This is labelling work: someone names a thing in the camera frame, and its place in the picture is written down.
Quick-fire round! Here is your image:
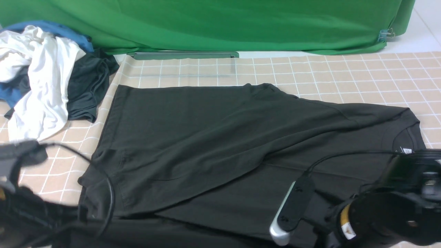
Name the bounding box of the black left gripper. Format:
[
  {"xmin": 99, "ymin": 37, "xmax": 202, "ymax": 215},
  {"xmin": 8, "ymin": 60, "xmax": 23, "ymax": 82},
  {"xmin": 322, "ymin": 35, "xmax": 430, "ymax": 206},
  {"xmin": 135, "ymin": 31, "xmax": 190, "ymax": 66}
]
[{"xmin": 0, "ymin": 140, "xmax": 48, "ymax": 193}]

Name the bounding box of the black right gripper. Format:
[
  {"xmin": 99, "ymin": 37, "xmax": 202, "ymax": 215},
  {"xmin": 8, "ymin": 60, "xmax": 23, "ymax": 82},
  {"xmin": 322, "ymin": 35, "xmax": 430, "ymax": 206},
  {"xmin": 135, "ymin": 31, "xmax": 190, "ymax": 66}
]
[{"xmin": 377, "ymin": 149, "xmax": 441, "ymax": 200}]

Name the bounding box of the dark gray long-sleeved shirt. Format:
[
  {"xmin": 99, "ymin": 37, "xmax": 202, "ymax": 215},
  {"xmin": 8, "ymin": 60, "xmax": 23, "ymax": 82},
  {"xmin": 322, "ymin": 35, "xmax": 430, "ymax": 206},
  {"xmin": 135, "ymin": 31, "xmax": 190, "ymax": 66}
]
[{"xmin": 91, "ymin": 84, "xmax": 426, "ymax": 248}]

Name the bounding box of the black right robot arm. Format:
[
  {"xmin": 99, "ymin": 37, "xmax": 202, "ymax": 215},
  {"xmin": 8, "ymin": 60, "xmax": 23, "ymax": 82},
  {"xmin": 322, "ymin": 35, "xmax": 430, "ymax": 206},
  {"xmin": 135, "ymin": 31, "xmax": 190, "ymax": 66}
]
[{"xmin": 340, "ymin": 149, "xmax": 441, "ymax": 248}]

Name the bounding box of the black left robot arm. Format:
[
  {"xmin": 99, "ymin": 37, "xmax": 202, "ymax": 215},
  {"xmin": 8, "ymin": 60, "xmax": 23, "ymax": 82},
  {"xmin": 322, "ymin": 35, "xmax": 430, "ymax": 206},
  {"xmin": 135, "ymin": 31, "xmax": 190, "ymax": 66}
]
[{"xmin": 0, "ymin": 140, "xmax": 78, "ymax": 248}]

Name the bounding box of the white crumpled shirt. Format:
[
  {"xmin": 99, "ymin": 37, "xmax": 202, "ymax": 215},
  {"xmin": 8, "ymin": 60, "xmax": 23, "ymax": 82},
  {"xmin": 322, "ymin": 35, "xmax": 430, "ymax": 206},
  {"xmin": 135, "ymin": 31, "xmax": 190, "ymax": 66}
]
[{"xmin": 1, "ymin": 25, "xmax": 86, "ymax": 141}]

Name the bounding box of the blue crumpled garment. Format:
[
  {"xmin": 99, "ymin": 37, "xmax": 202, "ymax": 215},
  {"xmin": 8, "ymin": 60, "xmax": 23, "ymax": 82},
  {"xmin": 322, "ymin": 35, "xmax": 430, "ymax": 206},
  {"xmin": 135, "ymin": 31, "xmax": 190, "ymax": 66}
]
[{"xmin": 1, "ymin": 20, "xmax": 94, "ymax": 108}]

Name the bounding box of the dark teal crumpled garment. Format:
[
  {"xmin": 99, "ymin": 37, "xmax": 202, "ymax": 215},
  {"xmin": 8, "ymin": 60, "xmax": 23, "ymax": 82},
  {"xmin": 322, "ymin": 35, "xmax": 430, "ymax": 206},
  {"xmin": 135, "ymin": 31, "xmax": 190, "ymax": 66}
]
[{"xmin": 1, "ymin": 49, "xmax": 119, "ymax": 123}]

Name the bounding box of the beige checkered tablecloth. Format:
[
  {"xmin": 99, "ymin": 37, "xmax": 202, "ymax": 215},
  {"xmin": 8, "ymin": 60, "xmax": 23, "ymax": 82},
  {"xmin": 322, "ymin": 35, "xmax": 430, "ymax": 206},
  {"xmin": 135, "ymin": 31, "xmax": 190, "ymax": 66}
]
[{"xmin": 0, "ymin": 52, "xmax": 441, "ymax": 248}]

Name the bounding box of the teal binder clip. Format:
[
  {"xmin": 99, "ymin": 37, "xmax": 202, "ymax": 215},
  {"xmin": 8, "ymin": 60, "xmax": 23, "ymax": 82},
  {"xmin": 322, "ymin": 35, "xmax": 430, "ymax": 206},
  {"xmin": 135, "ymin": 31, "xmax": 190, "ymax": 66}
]
[{"xmin": 377, "ymin": 28, "xmax": 396, "ymax": 43}]

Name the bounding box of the gray-green metal bar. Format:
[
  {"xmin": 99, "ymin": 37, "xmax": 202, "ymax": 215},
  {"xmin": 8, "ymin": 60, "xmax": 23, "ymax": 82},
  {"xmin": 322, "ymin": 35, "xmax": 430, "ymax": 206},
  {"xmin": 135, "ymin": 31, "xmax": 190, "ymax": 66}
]
[{"xmin": 128, "ymin": 51, "xmax": 239, "ymax": 61}]

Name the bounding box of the green backdrop cloth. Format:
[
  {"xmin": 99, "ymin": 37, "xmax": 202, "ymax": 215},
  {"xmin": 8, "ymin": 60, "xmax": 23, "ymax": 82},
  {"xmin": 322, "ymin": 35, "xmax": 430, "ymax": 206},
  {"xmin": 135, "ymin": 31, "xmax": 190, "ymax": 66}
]
[{"xmin": 0, "ymin": 0, "xmax": 415, "ymax": 55}]

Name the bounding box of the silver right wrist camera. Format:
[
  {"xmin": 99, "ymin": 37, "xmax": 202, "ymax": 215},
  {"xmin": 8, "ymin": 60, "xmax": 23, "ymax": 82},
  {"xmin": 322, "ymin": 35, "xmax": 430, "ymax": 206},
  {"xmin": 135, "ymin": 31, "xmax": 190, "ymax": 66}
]
[{"xmin": 269, "ymin": 174, "xmax": 315, "ymax": 246}]

